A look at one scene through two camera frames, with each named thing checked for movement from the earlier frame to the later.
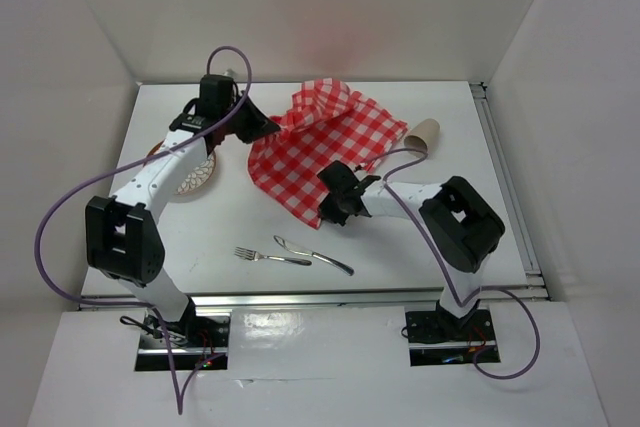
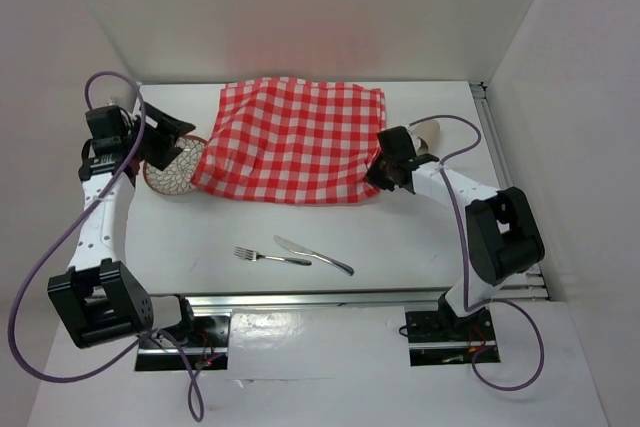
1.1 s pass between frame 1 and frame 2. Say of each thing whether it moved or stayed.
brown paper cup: stayed
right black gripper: moved
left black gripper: moved
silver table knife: stayed
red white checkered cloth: moved
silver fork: stayed
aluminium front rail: stayed
